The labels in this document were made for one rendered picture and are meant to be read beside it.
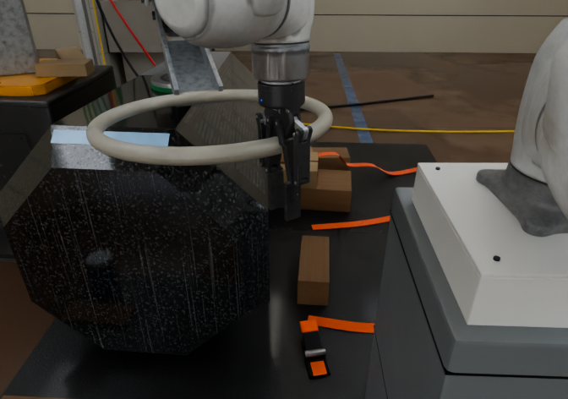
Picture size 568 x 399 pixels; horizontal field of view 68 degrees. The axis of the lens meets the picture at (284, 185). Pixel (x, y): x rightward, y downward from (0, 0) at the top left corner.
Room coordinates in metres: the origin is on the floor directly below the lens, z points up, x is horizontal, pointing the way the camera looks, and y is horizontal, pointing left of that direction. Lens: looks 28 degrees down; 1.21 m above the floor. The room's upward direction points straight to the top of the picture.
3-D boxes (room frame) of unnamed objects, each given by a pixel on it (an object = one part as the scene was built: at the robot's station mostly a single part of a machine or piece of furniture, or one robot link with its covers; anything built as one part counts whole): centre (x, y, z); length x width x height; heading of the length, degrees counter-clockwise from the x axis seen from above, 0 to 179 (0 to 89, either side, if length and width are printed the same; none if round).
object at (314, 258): (1.38, -0.12, 0.07); 0.30 x 0.12 x 0.12; 175
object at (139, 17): (4.80, 1.33, 0.43); 1.30 x 0.62 x 0.86; 178
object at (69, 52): (2.00, 0.98, 0.80); 0.20 x 0.10 x 0.05; 34
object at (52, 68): (1.78, 0.91, 0.81); 0.20 x 0.10 x 0.05; 95
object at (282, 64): (0.67, 0.01, 1.07); 0.09 x 0.09 x 0.06
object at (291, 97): (0.66, 0.00, 1.00); 0.08 x 0.07 x 0.09; 34
